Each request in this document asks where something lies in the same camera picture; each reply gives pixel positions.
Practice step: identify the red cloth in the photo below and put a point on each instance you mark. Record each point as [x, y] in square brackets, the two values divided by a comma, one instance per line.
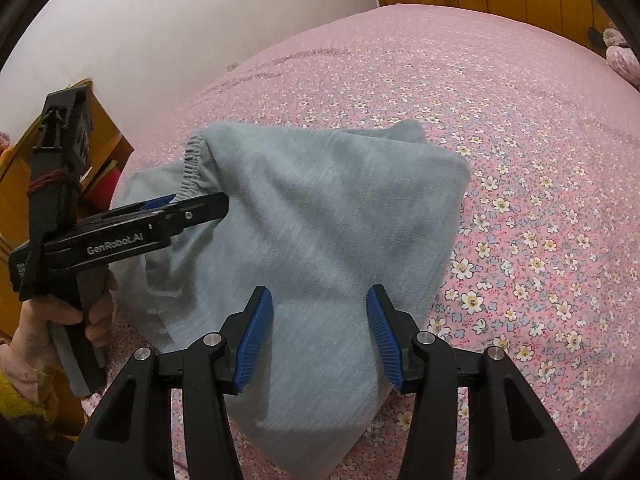
[107, 187]

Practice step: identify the pink quilt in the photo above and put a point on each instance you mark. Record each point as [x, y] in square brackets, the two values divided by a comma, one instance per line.
[625, 60]

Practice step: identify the person's left hand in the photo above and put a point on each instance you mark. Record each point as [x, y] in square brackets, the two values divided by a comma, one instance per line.
[30, 340]

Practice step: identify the wooden nightstand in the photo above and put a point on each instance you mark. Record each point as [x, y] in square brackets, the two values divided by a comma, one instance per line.
[107, 125]

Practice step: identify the small black object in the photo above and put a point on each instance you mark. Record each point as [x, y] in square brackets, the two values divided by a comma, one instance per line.
[597, 37]

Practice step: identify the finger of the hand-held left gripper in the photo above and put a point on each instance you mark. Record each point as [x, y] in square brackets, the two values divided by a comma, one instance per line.
[152, 204]
[205, 209]

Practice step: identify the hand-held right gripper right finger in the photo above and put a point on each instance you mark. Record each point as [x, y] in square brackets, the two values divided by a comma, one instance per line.
[385, 342]

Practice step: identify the person's left forearm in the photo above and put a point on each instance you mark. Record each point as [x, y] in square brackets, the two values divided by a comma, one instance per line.
[20, 400]

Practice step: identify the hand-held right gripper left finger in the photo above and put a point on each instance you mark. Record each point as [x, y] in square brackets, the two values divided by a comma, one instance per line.
[255, 342]

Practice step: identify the grey pants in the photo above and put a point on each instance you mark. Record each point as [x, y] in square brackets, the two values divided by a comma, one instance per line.
[325, 220]

